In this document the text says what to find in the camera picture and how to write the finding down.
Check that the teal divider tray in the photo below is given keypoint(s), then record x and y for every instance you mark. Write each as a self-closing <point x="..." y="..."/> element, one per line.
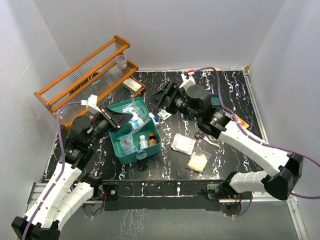
<point x="215" y="101"/>

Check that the clear plastic cup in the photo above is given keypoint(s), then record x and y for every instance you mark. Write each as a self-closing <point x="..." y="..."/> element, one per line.
<point x="121" y="61"/>

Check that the black handled scissors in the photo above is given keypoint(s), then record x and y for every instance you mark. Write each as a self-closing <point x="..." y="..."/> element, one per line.
<point x="198" y="135"/>

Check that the clear bag of gauze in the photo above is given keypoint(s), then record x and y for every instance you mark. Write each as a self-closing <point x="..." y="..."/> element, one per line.
<point x="140" y="118"/>

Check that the black front mounting rail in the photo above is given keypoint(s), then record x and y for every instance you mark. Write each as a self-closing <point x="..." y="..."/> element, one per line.
<point x="160" y="194"/>

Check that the bag of cotton balls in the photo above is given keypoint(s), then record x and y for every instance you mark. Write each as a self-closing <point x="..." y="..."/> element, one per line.
<point x="198" y="160"/>

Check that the blue cotton swab bag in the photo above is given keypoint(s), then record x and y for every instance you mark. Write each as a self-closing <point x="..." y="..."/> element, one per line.
<point x="127" y="143"/>

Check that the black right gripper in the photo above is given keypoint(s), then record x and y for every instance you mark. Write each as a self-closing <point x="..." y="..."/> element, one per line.
<point x="160" y="99"/>

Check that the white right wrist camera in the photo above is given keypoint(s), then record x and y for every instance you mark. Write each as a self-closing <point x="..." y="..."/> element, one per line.
<point x="187" y="79"/>

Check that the white gauze pad packet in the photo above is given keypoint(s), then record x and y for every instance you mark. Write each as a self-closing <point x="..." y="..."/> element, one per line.
<point x="183" y="144"/>

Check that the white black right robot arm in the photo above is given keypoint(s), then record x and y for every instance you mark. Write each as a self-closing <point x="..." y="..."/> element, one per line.
<point x="281" y="170"/>

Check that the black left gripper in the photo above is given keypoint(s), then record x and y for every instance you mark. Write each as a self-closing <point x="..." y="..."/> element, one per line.
<point x="118" y="119"/>

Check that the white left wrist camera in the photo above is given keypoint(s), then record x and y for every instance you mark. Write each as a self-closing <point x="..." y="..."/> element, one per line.
<point x="91" y="104"/>

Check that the orange wooden shelf rack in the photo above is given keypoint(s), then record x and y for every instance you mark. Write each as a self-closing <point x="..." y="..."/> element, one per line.
<point x="97" y="74"/>

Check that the green medicine kit box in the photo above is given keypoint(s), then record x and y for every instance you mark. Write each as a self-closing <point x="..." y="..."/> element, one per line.
<point x="140" y="154"/>

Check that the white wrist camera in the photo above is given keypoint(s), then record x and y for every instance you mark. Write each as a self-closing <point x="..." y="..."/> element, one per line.
<point x="91" y="104"/>
<point x="187" y="79"/>

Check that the white medicine box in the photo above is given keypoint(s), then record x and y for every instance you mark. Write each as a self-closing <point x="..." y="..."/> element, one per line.
<point x="132" y="85"/>

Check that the white plastic bottle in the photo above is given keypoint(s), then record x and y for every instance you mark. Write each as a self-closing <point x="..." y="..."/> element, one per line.
<point x="143" y="143"/>

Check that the brown medicine bottle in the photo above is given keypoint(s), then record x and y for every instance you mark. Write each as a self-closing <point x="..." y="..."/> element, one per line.
<point x="152" y="140"/>

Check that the bandage roll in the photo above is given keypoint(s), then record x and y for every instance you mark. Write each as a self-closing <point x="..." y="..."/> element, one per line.
<point x="154" y="119"/>

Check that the light blue sachet packet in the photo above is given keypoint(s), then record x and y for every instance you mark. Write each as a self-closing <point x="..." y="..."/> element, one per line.
<point x="164" y="115"/>

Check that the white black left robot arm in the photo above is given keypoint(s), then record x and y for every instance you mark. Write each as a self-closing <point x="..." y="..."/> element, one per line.
<point x="57" y="202"/>

